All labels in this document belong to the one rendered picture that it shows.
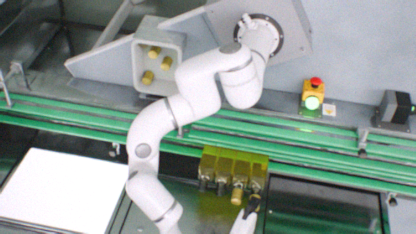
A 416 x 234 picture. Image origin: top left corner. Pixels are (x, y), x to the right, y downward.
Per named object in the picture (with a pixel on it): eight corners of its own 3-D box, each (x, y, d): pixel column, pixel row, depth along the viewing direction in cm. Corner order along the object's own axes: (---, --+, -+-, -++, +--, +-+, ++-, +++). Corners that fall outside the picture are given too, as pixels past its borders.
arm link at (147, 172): (198, 185, 120) (194, 169, 135) (145, 124, 116) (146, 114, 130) (150, 225, 121) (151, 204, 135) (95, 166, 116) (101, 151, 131)
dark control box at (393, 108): (378, 105, 164) (381, 121, 157) (385, 88, 158) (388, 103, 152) (402, 109, 163) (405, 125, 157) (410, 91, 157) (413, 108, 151)
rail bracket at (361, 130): (353, 129, 157) (355, 157, 147) (359, 112, 152) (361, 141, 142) (364, 130, 156) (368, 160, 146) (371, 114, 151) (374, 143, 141)
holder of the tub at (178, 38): (142, 87, 179) (136, 99, 173) (138, 25, 160) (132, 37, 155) (185, 94, 177) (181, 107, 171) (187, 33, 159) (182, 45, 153)
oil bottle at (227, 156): (223, 142, 172) (213, 186, 156) (224, 131, 168) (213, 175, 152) (238, 145, 171) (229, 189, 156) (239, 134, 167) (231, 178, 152)
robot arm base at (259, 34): (225, 21, 141) (213, 46, 129) (260, 2, 134) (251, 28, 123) (251, 60, 147) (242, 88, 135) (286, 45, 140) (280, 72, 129)
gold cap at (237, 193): (231, 193, 153) (229, 203, 150) (233, 187, 151) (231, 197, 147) (242, 195, 153) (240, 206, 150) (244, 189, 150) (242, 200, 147)
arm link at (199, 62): (174, 116, 127) (155, 65, 118) (255, 85, 128) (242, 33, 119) (181, 134, 119) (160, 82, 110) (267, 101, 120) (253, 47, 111)
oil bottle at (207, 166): (207, 138, 172) (195, 182, 157) (208, 128, 168) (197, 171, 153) (222, 141, 172) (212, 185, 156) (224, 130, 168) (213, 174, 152)
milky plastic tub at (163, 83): (140, 77, 175) (134, 91, 169) (138, 25, 160) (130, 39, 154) (185, 84, 173) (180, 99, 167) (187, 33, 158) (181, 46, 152)
